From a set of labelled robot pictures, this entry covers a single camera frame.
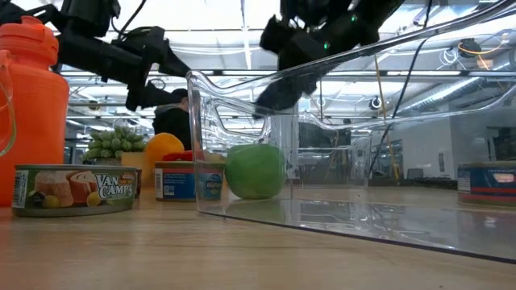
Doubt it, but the orange water bottle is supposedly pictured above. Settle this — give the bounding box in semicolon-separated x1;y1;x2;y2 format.
0;15;71;208

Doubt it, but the yellow pole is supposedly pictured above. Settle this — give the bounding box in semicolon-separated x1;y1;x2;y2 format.
372;54;401;181

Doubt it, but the blue label tuna can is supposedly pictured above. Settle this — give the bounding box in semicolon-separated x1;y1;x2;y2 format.
154;160;225;202
457;160;516;208

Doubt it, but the green grapes bunch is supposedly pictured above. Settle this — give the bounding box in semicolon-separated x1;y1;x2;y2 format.
81;126;148;166

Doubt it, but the clear plastic bin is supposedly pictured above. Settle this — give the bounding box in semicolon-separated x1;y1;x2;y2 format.
185;0;516;266

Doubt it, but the green round toy fruit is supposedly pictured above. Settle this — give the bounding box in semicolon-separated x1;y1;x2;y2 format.
224;143;287;201

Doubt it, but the orange toy fruit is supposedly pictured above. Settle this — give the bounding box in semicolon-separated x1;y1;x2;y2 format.
144;132;185;166

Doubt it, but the black ceiling device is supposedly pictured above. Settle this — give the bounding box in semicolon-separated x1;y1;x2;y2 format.
457;38;484;59

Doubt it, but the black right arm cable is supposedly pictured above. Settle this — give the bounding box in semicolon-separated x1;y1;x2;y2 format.
368;0;435;178

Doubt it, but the red toy food item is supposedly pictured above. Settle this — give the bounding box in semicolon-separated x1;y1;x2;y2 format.
161;150;195;163

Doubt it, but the person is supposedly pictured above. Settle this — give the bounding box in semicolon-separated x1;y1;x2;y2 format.
152;88;193;151

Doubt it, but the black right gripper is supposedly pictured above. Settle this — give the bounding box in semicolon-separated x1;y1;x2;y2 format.
254;15;380;118

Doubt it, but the silver ventilation duct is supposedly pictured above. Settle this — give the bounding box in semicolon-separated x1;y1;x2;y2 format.
397;76;516;116

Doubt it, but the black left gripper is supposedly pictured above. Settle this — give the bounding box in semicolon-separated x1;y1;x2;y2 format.
58;27;191;112

